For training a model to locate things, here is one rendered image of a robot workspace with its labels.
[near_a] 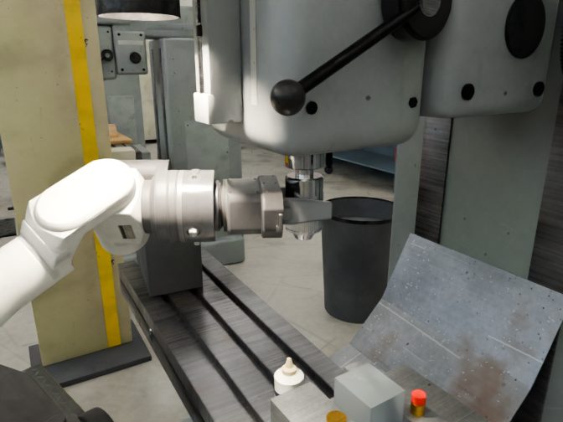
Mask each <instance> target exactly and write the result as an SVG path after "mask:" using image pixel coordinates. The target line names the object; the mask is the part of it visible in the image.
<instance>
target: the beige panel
mask: <svg viewBox="0 0 563 422"><path fill-rule="evenodd" d="M0 135H1V139H2V144H3V153H4V157H5V163H6V167H7V171H8V180H9V185H10V189H11V194H12V199H13V207H14V213H15V217H16V222H17V226H18V235H20V229H21V225H22V221H23V220H24V219H25V214H26V210H27V207H28V202H29V201H30V200H32V199H33V198H36V197H37V196H39V195H40V194H41V193H43V192H44V191H45V190H46V189H48V188H50V187H52V186H53V185H55V184H56V183H58V182H59V181H61V180H63V179H64V178H67V177H68V176H69V175H70V174H72V173H74V172H76V171H78V170H79V169H81V168H82V167H84V166H85V165H87V164H89V163H91V162H92V161H93V160H101V159H112V155H111V140H110V133H109V126H108V118H107V110H106V96H105V88H104V80H103V73H102V65H101V51H100V43H99V35H98V28H97V21H96V6H95V0H0ZM120 263H124V259H123V255H114V254H111V253H109V252H107V251H106V250H104V248H103V247H102V246H101V243H100V242H99V240H98V239H97V237H96V234H95V232H94V230H93V229H92V230H90V231H89V232H87V233H86V234H85V235H84V237H83V238H82V240H81V242H80V244H79V246H78V248H77V250H76V252H75V254H74V256H73V258H72V264H73V266H74V268H75V269H74V270H73V271H72V272H70V273H69V274H68V275H67V276H65V277H64V278H62V279H61V280H59V281H58V282H57V283H55V284H54V285H52V286H51V287H50V288H49V289H48V290H46V291H44V292H43V293H42V294H40V295H39V296H37V297H36V298H34V299H33V300H32V301H31V304H32V308H33V314H34V322H35V326H36V332H37V336H38V341H39V344H35V345H32V346H29V347H28V351H29V358H30V365H31V367H32V366H34V365H36V364H38V363H40V364H41V365H42V367H43V368H44V369H45V370H46V371H47V372H48V373H49V374H50V375H51V376H52V377H53V378H54V379H55V381H56V382H57V383H58V384H59V385H60V386H61V387H62V388H65V387H68V386H70V385H73V384H77V383H81V382H84V381H86V380H90V379H93V378H97V377H100V376H103V375H106V374H108V373H114V372H116V371H119V370H122V369H124V368H129V367H132V366H135V365H138V364H141V363H145V362H148V361H151V360H152V355H151V353H150V352H149V350H148V349H147V346H146V344H145V342H144V341H143V340H142V337H141V335H140V333H139V331H138V330H137V328H136V326H135V324H134V322H133V320H132V319H131V320H130V312H129V306H128V304H127V302H126V300H125V298H124V296H123V295H122V293H121V288H120V281H119V273H118V266H117V265H118V264H120Z"/></svg>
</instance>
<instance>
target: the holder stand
mask: <svg viewBox="0 0 563 422"><path fill-rule="evenodd" d="M136 253H137V262H138V264H139V267H140V270H141V272H142V276H143V279H144V281H145V284H146V287H147V290H148V293H149V296H159V295H164V294H168V293H173V292H178V291H186V290H190V289H195V288H200V287H203V270H202V255H201V242H199V245H195V244H194V242H174V243H161V242H159V241H158V240H157V239H156V238H155V237H154V236H153V234H150V235H149V238H148V241H147V243H146V244H145V245H144V246H143V247H141V249H139V250H138V251H136Z"/></svg>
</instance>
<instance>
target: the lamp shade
mask: <svg viewBox="0 0 563 422"><path fill-rule="evenodd" d="M95 4H96V16H97V17H100V18H110V19H120V20H137V21H163V20H175V19H180V18H181V12H180V0H95Z"/></svg>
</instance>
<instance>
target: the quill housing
mask: <svg viewBox="0 0 563 422"><path fill-rule="evenodd" d="M383 22H384V19H383V15H382V8H381V0H240V48H241V82H242V115H243V119H242V121H241V122H236V123H225V124H215V125H212V127H213V128H214V129H215V130H216V131H217V132H218V133H219V134H220V135H222V136H225V137H228V138H230V139H233V140H236V141H239V142H244V143H246V144H249V145H252V146H255V147H259V148H262V149H266V150H268V151H271V152H275V153H279V154H282V155H284V156H291V157H299V156H306V155H313V154H321V153H329V152H343V151H350V150H358V149H365V148H373V147H387V146H394V145H399V144H401V143H404V142H406V141H408V140H409V139H410V138H412V136H413V135H414V134H415V132H416V130H417V127H418V123H419V116H420V107H421V88H422V79H423V70H424V60H425V50H426V41H412V42H403V41H400V40H398V39H396V38H395V37H393V36H392V35H391V34H389V35H388V36H387V37H385V38H384V39H382V40H380V41H379V42H378V43H377V44H375V45H374V46H373V47H371V48H370V49H368V50H367V51H365V52H364V53H362V54H361V55H360V56H359V57H357V58H356V59H354V60H353V61H351V62H350V63H348V64H347V65H345V66H344V67H343V68H342V69H340V70H339V71H337V72H336V73H335V74H333V75H331V76H330V77H329V78H327V79H326V80H325V81H324V82H322V83H321V84H319V85H317V86H316V87H315V88H313V89H312V90H310V91H309V92H307V93H306V94H305V95H306V101H305V104H304V107H303V108H302V109H301V110H300V111H299V112H298V113H297V114H296V115H293V116H283V115H280V114H278V113H277V112H276V111H275V110H274V109H273V108H272V106H271V102H270V94H271V90H272V88H273V86H274V85H275V84H276V83H277V82H279V81H281V80H286V79H288V80H295V81H296V82H298V81H299V80H301V79H303V78H304V77H305V76H307V75H309V74H310V73H312V72H313V71H314V70H315V69H317V68H318V67H320V66H321V65H323V64H324V63H326V62H327V61H329V60H330V59H331V58H332V57H334V56H335V55H337V54H339V53H340V52H342V51H343V50H344V49H346V48H347V47H348V46H350V45H351V44H353V43H354V42H356V41H357V40H359V39H360V38H362V37H363V36H365V35H366V34H367V33H369V32H370V31H371V30H373V29H374V28H376V27H378V26H379V25H380V24H382V23H383Z"/></svg>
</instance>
